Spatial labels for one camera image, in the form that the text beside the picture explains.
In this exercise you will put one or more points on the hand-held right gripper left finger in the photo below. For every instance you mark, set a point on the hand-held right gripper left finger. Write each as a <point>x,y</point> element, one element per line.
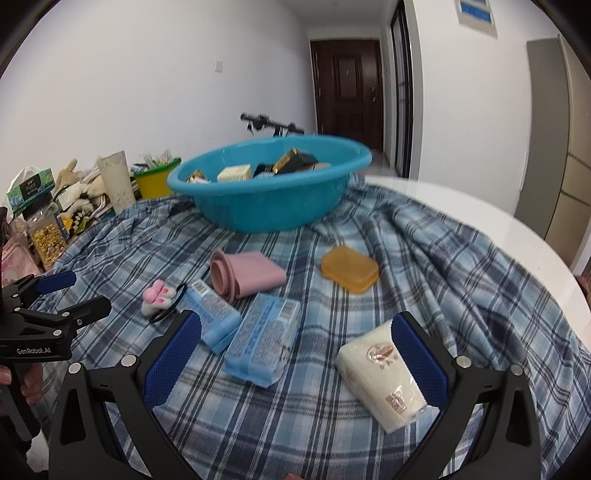
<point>173,355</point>

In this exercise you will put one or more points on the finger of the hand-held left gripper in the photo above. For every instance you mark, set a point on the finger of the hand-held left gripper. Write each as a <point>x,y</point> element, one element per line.
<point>55,281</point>
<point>83,311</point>

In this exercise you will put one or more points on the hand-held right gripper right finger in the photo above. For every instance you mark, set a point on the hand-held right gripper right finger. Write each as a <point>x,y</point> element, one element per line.
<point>418,360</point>

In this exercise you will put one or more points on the cream tissue packet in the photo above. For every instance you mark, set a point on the cream tissue packet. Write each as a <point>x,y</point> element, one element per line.
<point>374,374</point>

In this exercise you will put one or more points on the small blue packet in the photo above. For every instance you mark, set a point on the small blue packet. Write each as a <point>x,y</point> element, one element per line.
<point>217,323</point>

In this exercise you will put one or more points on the large blue barcode packet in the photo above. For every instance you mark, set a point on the large blue barcode packet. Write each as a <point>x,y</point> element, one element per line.
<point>258,346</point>

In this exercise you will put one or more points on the blue plastic basin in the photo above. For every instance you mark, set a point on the blue plastic basin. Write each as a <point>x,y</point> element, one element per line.
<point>258,203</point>

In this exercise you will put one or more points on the person's left hand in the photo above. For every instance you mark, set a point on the person's left hand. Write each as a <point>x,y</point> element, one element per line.
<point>32,381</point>

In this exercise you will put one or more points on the clear cereal jar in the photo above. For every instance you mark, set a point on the clear cereal jar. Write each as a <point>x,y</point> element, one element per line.
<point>46,240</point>

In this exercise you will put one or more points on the pink pouch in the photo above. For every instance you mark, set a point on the pink pouch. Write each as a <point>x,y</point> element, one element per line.
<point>16,258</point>

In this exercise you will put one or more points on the green tissue box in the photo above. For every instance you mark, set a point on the green tissue box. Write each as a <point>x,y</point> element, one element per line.
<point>32,189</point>

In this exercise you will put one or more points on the cream plush toy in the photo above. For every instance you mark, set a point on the cream plush toy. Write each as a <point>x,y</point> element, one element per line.
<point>74,177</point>

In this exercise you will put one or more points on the blue plaid cloth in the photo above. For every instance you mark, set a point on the blue plaid cloth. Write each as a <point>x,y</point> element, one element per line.
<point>323,415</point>

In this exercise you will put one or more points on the orange soap box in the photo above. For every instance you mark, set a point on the orange soap box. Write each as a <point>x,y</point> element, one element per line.
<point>351,270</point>

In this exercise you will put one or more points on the white tumbler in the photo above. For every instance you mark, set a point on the white tumbler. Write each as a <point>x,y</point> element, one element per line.
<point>115,180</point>

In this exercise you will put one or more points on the yellow-green plastic bin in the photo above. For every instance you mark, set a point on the yellow-green plastic bin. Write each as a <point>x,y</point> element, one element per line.
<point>154,182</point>

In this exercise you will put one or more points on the pile of small sachets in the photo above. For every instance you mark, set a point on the pile of small sachets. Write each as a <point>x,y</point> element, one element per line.
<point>152,160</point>

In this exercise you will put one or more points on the small gold box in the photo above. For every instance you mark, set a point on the small gold box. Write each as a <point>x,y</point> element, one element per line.
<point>196,176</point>

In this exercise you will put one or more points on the cream soap bar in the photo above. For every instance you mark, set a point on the cream soap bar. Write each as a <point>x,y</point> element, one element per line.
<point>235,173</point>

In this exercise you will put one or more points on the black box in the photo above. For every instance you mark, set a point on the black box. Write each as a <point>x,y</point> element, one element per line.
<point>304,162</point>

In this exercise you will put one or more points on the beige refrigerator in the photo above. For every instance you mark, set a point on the beige refrigerator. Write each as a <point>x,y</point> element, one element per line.
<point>545,138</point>

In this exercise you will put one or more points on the black-framed glass sliding door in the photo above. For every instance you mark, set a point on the black-framed glass sliding door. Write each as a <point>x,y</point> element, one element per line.
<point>400,92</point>

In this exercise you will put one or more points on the dark brown door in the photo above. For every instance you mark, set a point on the dark brown door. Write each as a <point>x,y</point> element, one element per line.
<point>346,92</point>

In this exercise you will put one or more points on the wall electrical panel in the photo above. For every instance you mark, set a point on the wall electrical panel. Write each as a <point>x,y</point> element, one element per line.
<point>475,14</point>

